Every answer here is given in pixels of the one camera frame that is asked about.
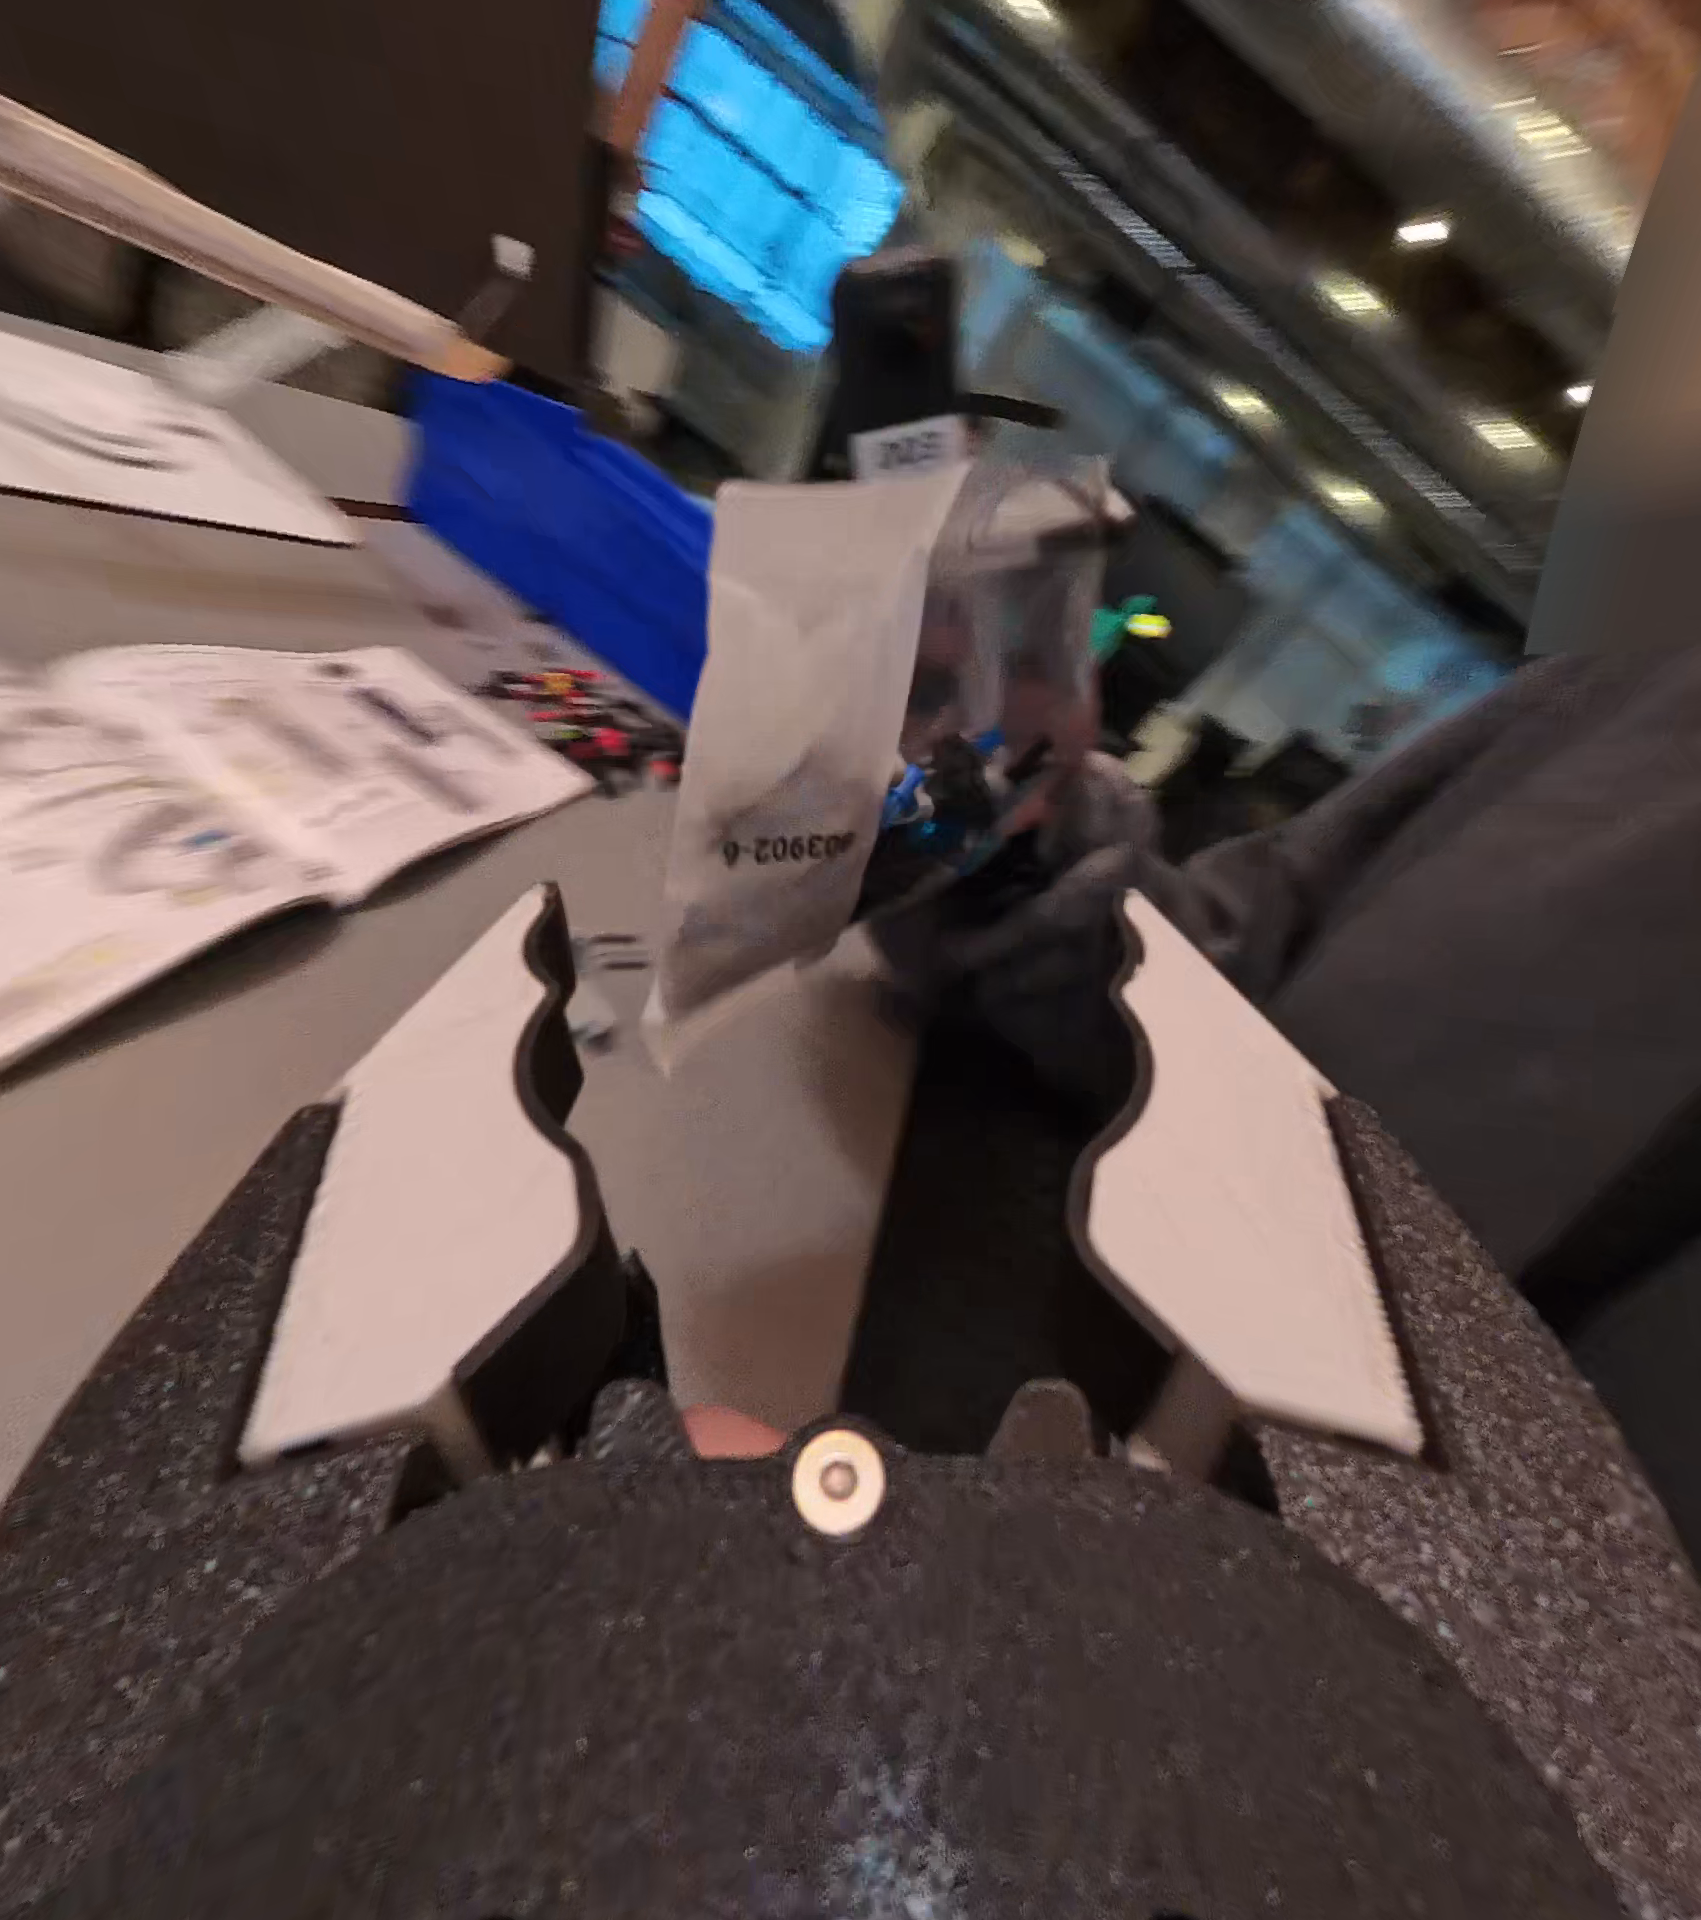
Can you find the clear bag of blue parts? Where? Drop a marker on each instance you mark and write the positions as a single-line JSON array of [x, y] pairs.
[[791, 750]]

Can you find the pile of small toy pegs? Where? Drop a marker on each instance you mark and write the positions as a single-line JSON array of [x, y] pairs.
[[587, 721]]

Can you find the black partition panel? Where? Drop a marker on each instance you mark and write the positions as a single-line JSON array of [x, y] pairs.
[[341, 135]]

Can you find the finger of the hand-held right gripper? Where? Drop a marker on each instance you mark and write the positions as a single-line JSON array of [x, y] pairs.
[[1045, 502]]

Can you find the blue plastic bin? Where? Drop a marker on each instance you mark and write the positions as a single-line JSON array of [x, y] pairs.
[[565, 510]]

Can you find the paned window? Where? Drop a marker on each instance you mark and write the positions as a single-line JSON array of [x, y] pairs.
[[745, 165]]

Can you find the white instruction booklet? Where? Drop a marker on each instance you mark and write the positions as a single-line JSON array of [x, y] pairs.
[[192, 810]]

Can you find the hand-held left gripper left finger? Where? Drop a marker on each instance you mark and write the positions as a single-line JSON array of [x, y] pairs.
[[446, 1201]]

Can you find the grey desk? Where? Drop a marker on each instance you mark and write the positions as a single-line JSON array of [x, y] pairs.
[[115, 1201]]

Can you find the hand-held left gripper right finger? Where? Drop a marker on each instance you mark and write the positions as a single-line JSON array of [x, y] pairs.
[[1240, 1214]]

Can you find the silver air duct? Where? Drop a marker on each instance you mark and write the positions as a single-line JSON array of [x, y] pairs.
[[1406, 135]]

